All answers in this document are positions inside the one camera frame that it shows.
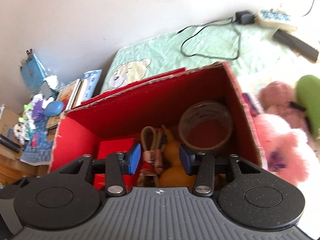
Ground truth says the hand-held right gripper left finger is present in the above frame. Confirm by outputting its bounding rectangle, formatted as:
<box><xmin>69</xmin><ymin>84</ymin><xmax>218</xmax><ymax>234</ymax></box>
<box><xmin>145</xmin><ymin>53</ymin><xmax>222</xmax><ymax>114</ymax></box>
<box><xmin>59</xmin><ymin>142</ymin><xmax>142</xmax><ymax>197</ymax></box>

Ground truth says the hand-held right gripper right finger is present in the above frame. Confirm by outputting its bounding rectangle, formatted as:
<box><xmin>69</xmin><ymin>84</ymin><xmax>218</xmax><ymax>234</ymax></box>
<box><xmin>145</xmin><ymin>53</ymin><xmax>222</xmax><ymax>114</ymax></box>
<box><xmin>179</xmin><ymin>144</ymin><xmax>262</xmax><ymax>197</ymax></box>

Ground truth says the orange brown gourd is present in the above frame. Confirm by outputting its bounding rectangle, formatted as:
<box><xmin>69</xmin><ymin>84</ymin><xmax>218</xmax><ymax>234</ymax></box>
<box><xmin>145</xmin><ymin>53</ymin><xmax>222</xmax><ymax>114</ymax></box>
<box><xmin>159</xmin><ymin>125</ymin><xmax>198</xmax><ymax>188</ymax></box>

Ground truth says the small red gift box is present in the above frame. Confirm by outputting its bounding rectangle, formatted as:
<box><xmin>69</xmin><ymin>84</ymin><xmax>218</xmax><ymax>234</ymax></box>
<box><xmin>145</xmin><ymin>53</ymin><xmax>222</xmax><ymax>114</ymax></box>
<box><xmin>94</xmin><ymin>138</ymin><xmax>137</xmax><ymax>193</ymax></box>

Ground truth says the packing tape roll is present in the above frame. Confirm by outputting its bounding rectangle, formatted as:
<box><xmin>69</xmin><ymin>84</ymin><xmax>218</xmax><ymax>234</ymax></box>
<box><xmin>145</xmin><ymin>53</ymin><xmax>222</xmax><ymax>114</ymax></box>
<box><xmin>178</xmin><ymin>101</ymin><xmax>233</xmax><ymax>153</ymax></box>

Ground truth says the large red cardboard box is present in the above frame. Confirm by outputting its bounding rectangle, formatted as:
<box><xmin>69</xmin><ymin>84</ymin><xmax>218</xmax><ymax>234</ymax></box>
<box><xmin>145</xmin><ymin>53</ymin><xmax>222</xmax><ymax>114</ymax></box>
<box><xmin>49</xmin><ymin>61</ymin><xmax>267</xmax><ymax>189</ymax></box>

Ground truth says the black cylinder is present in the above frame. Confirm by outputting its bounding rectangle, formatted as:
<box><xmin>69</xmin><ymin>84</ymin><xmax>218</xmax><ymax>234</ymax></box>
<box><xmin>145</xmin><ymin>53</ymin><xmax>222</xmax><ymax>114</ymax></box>
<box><xmin>0</xmin><ymin>133</ymin><xmax>22</xmax><ymax>153</ymax></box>

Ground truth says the blue white checked tablecloth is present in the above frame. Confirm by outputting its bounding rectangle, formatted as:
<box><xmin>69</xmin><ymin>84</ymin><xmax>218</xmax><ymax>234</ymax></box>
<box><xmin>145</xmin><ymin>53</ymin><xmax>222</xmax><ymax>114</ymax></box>
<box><xmin>19</xmin><ymin>119</ymin><xmax>62</xmax><ymax>166</ymax></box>

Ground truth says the small white figurine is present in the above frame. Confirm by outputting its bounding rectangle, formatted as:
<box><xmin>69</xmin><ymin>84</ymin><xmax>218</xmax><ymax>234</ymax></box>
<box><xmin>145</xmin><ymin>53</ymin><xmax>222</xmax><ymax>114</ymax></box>
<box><xmin>13</xmin><ymin>122</ymin><xmax>30</xmax><ymax>141</ymax></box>

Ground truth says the stack of books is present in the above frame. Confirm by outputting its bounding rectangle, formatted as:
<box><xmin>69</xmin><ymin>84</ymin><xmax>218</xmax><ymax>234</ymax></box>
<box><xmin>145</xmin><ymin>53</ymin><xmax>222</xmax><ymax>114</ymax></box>
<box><xmin>72</xmin><ymin>79</ymin><xmax>88</xmax><ymax>108</ymax></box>

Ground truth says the orange cover book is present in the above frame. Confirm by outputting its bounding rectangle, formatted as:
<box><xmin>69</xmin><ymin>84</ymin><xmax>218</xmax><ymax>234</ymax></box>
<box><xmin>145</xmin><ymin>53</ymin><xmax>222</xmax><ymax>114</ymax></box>
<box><xmin>55</xmin><ymin>79</ymin><xmax>81</xmax><ymax>111</ymax></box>

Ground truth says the green frog toy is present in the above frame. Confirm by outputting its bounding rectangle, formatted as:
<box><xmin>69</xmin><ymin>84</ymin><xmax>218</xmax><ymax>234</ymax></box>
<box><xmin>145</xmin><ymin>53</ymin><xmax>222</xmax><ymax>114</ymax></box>
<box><xmin>20</xmin><ymin>104</ymin><xmax>35</xmax><ymax>123</ymax></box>

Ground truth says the blue glasses case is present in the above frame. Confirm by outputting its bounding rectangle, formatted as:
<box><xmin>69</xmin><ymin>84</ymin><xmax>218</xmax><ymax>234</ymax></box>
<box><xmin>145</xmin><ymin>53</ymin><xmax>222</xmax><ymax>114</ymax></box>
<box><xmin>45</xmin><ymin>101</ymin><xmax>65</xmax><ymax>117</ymax></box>

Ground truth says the pink plush toy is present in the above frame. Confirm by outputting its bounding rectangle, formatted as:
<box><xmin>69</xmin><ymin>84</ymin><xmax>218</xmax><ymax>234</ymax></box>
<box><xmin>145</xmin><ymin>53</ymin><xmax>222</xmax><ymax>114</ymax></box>
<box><xmin>252</xmin><ymin>114</ymin><xmax>316</xmax><ymax>186</ymax></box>

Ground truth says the purple plush toy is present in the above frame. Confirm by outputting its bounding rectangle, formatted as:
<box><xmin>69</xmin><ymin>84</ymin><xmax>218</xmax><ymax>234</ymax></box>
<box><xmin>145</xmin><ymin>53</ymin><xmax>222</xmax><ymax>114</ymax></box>
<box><xmin>32</xmin><ymin>102</ymin><xmax>46</xmax><ymax>121</ymax></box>

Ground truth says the mint green quilted blanket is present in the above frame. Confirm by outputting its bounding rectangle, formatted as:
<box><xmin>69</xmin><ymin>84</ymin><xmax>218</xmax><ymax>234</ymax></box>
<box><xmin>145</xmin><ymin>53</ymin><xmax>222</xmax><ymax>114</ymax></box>
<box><xmin>100</xmin><ymin>17</ymin><xmax>320</xmax><ymax>96</ymax></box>

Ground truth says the dusty rose plush toy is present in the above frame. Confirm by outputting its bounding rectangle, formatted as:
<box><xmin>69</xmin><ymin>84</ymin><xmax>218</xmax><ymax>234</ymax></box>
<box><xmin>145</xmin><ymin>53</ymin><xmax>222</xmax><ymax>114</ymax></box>
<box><xmin>259</xmin><ymin>81</ymin><xmax>308</xmax><ymax>130</ymax></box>

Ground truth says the small grey box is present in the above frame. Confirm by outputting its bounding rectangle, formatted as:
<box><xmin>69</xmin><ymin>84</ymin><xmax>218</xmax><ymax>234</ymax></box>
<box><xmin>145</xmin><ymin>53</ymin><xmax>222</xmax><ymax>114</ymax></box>
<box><xmin>39</xmin><ymin>81</ymin><xmax>55</xmax><ymax>98</ymax></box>

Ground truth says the crumpled white tissue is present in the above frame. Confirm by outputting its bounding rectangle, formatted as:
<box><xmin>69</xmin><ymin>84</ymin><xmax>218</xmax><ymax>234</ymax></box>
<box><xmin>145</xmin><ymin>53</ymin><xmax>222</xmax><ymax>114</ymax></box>
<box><xmin>43</xmin><ymin>74</ymin><xmax>60</xmax><ymax>91</ymax></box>

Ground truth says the blue plastic bag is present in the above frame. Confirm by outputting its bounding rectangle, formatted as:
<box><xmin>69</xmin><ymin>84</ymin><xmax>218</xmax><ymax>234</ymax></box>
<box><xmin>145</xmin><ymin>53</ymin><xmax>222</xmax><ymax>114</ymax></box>
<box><xmin>19</xmin><ymin>50</ymin><xmax>47</xmax><ymax>93</ymax></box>

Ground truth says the green plush toy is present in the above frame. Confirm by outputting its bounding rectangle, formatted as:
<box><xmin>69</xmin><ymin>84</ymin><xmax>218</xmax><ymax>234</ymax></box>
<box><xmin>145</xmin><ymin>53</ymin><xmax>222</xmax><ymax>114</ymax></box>
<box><xmin>295</xmin><ymin>74</ymin><xmax>320</xmax><ymax>141</ymax></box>

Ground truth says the black charger adapter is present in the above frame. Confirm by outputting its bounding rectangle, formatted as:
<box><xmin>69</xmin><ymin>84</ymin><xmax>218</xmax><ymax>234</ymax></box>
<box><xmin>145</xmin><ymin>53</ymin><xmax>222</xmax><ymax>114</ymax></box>
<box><xmin>234</xmin><ymin>10</ymin><xmax>256</xmax><ymax>25</ymax></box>

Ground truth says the black smartphone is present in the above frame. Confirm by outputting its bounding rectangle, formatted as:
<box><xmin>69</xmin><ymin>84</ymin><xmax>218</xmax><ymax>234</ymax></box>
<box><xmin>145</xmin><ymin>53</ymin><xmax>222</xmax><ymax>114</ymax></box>
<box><xmin>272</xmin><ymin>29</ymin><xmax>320</xmax><ymax>63</ymax></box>

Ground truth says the white blue power strip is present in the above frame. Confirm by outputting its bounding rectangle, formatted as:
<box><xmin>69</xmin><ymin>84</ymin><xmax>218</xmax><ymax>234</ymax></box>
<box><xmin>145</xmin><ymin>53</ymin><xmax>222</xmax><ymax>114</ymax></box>
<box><xmin>257</xmin><ymin>8</ymin><xmax>298</xmax><ymax>32</ymax></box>

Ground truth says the black charger cable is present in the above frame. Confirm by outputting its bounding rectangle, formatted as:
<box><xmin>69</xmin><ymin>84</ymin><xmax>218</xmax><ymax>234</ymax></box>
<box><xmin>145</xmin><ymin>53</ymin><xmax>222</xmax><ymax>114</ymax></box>
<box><xmin>180</xmin><ymin>17</ymin><xmax>242</xmax><ymax>61</ymax></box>

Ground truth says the thin dark power cable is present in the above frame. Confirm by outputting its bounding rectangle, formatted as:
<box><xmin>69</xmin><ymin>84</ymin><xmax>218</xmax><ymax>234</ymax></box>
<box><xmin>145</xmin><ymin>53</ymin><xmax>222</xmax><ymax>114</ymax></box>
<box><xmin>297</xmin><ymin>0</ymin><xmax>318</xmax><ymax>18</ymax></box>

